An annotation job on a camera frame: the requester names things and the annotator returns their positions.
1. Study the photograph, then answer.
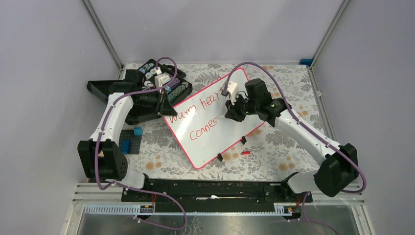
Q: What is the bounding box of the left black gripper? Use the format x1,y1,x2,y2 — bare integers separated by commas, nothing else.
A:
136,87,178,116

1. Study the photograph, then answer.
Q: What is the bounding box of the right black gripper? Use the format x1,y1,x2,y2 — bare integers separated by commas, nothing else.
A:
225,93,259,122

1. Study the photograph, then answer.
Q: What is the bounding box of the pink-framed whiteboard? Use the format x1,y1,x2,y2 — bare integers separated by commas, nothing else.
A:
164,76,264,169

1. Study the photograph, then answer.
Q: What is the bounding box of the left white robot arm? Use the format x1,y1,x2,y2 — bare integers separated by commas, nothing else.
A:
77,71,178,201

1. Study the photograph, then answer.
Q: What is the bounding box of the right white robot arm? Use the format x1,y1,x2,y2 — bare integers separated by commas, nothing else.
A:
221,78,359,202

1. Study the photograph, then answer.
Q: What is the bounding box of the light blue building block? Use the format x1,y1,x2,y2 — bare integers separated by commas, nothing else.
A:
133,127,143,136

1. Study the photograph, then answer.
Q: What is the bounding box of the black poker chip case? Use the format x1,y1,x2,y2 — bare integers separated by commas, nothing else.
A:
87,59,193,126

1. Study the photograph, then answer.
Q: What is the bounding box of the black building block plate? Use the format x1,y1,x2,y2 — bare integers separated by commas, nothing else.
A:
119,130,142,155

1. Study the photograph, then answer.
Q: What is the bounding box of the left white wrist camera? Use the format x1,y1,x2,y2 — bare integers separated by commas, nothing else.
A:
154,67,171,88

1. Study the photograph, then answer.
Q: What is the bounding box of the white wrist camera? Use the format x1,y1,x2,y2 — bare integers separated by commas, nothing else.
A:
221,82,239,105
154,67,171,88

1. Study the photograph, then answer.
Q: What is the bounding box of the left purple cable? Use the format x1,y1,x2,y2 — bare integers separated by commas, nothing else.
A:
94,57,178,191

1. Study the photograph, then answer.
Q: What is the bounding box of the purple cable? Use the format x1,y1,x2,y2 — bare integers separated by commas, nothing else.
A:
222,62,368,194
94,57,178,191

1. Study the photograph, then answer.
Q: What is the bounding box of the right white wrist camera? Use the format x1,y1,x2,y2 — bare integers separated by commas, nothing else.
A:
221,82,239,105

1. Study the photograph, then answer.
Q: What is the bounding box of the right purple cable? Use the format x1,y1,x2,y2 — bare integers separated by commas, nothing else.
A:
222,62,368,194

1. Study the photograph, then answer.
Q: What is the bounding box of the blue corner bracket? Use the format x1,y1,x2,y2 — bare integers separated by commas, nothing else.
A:
299,59,313,66

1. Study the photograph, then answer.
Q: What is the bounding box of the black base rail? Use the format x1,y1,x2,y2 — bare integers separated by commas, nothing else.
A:
121,179,313,213

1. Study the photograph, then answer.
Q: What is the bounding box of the white cable duct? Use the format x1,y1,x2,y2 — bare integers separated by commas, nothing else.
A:
84,204,154,215

